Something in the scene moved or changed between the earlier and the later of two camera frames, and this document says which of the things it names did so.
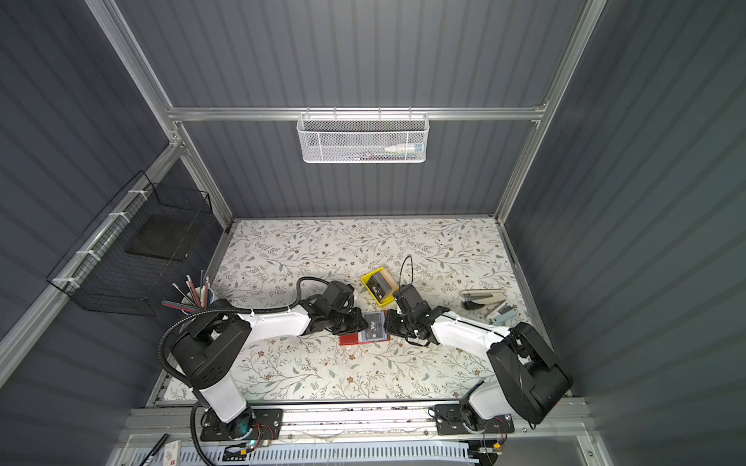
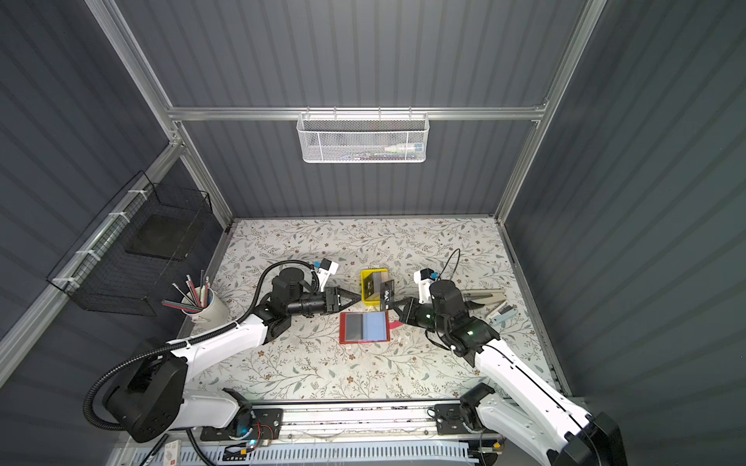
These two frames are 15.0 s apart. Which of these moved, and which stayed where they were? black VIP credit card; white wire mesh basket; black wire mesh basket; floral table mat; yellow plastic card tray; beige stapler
Moved: yellow plastic card tray; black VIP credit card
Stayed: black wire mesh basket; white wire mesh basket; floral table mat; beige stapler
